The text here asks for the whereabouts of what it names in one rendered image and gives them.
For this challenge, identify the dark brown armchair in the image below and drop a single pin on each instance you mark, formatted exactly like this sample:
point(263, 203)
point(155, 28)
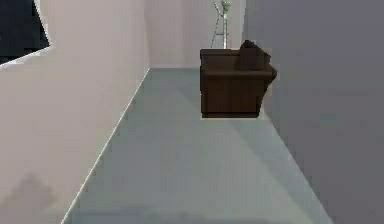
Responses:
point(230, 90)

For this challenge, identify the dark brown cushion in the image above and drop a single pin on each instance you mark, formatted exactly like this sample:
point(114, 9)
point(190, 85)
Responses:
point(250, 56)

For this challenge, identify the grey metal coat stand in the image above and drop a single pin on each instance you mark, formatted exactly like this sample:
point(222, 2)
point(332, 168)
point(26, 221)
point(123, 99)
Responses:
point(224, 26)

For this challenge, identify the dark window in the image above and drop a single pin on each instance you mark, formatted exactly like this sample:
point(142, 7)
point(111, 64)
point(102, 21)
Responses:
point(18, 28)

